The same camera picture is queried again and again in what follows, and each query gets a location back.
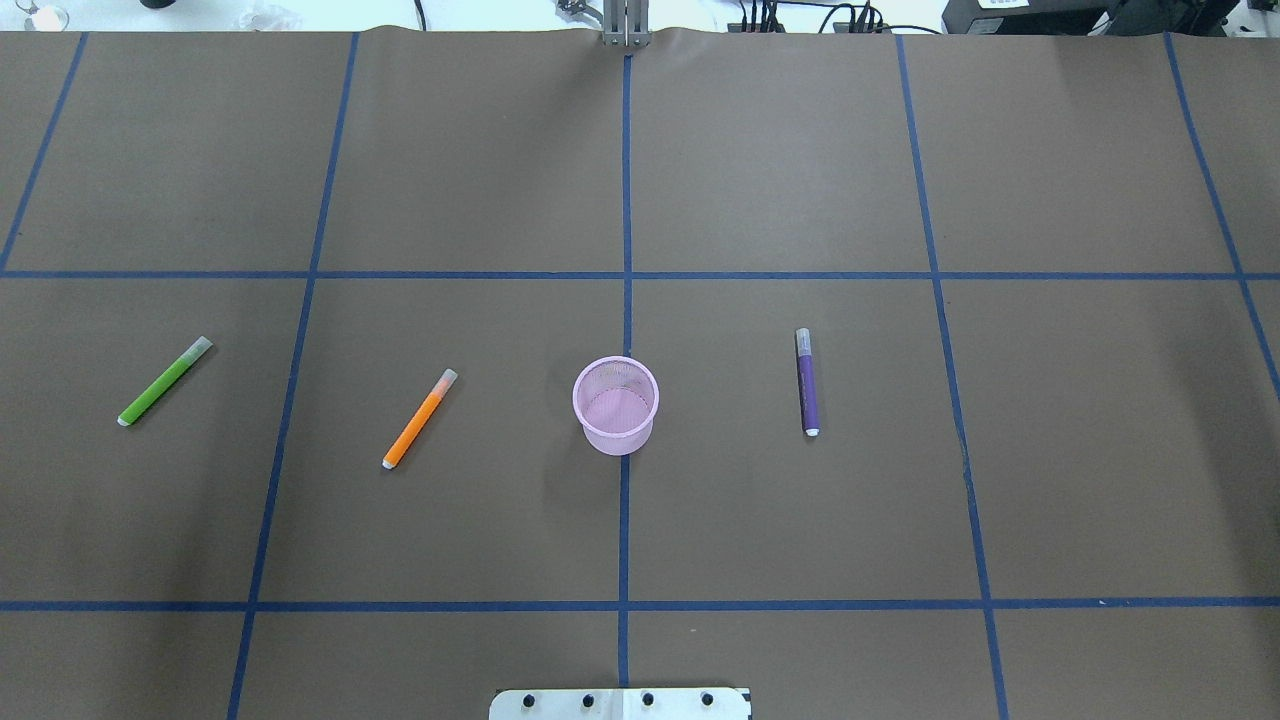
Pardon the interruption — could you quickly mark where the purple highlighter pen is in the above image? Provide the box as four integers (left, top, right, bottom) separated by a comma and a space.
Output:
795, 327, 820, 438

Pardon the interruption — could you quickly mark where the orange highlighter pen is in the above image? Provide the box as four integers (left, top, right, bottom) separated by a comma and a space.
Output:
381, 368, 458, 471

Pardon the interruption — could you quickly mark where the green highlighter pen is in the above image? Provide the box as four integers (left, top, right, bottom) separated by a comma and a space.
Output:
116, 336, 214, 427

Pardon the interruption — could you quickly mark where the pink mesh pen holder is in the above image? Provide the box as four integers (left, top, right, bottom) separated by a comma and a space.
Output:
572, 356, 660, 457

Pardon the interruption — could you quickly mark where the aluminium frame post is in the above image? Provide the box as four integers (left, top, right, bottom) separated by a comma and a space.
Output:
600, 0, 652, 47

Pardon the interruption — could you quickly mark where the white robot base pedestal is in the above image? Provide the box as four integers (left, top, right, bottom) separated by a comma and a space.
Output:
488, 687, 754, 719

